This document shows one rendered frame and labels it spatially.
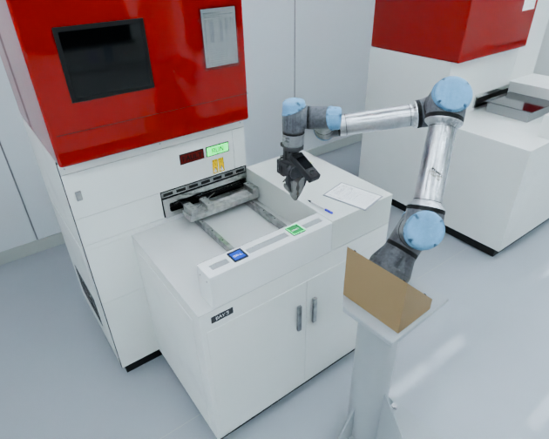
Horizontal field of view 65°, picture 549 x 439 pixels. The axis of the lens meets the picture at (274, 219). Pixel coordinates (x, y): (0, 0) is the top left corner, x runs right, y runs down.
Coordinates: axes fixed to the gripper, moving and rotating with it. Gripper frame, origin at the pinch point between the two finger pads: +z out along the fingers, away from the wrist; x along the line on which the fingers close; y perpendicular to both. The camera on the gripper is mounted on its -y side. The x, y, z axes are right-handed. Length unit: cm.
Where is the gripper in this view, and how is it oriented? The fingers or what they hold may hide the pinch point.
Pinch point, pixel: (296, 198)
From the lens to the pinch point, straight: 157.1
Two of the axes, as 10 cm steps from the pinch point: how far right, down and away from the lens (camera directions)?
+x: -8.1, 3.3, -4.9
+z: 0.2, 8.4, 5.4
